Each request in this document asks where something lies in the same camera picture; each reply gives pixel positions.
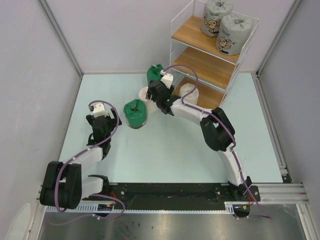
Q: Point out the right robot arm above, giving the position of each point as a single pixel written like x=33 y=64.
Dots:
x=217 y=130

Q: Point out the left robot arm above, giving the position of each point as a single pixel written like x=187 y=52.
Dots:
x=68 y=182

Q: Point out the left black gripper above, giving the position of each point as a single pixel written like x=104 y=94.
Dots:
x=113 y=121

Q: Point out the white wire wooden shelf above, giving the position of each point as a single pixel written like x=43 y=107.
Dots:
x=196 y=60

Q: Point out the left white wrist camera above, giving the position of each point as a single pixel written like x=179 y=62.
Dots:
x=98 y=109

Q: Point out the grey roll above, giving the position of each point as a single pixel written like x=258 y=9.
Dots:
x=234 y=31
x=214 y=11

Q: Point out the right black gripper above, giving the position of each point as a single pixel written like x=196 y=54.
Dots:
x=170 y=90

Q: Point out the grey wrapped roll back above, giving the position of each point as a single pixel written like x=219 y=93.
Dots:
x=214 y=11

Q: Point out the unwrapped white paper roll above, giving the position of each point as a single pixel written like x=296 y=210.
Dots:
x=150 y=105

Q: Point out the grey roll front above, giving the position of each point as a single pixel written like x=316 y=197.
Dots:
x=234 y=31

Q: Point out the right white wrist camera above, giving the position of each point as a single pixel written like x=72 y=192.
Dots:
x=166 y=78

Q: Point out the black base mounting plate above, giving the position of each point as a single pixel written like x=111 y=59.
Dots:
x=180 y=197

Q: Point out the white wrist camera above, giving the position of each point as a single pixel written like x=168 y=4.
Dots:
x=98 y=109
x=166 y=78

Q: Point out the aluminium frame rail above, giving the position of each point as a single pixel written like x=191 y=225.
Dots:
x=280 y=193

